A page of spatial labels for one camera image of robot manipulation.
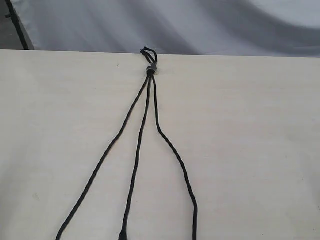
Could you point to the grey backdrop cloth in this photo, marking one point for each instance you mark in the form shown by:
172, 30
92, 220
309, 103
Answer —
189, 27

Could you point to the black stand pole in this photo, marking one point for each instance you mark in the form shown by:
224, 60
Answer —
12, 15

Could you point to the grey metal cable ferrule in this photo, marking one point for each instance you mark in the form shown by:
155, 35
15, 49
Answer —
151, 69

